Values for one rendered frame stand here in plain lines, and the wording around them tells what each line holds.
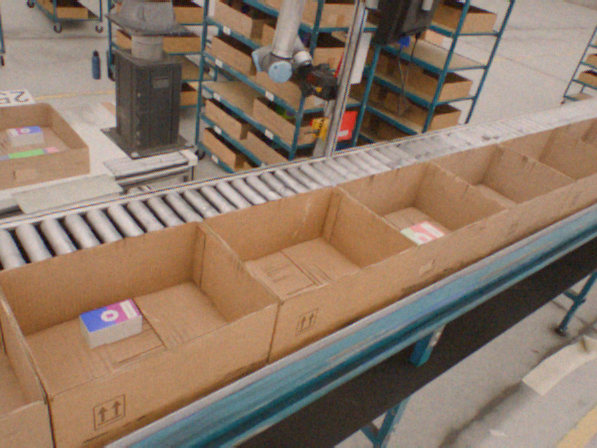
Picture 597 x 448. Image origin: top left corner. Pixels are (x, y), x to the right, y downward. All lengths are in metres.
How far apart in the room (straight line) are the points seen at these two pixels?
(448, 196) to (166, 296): 0.88
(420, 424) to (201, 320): 1.32
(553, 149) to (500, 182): 0.40
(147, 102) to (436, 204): 1.05
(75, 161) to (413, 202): 1.10
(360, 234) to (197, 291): 0.43
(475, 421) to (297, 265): 1.29
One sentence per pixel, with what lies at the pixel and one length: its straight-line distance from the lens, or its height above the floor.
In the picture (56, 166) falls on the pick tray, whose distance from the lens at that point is 1.81.
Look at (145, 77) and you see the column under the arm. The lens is 1.90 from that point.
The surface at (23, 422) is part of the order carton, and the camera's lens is 0.82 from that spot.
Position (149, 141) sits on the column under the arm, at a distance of 2.00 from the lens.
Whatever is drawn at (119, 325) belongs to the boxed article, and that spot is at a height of 0.93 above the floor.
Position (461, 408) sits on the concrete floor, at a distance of 2.37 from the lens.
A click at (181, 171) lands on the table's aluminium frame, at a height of 0.70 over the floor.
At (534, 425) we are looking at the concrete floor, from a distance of 2.48.
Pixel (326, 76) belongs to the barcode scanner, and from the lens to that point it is 2.04.
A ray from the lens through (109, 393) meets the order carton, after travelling 0.85.
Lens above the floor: 1.68
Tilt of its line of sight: 33 degrees down
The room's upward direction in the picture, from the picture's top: 12 degrees clockwise
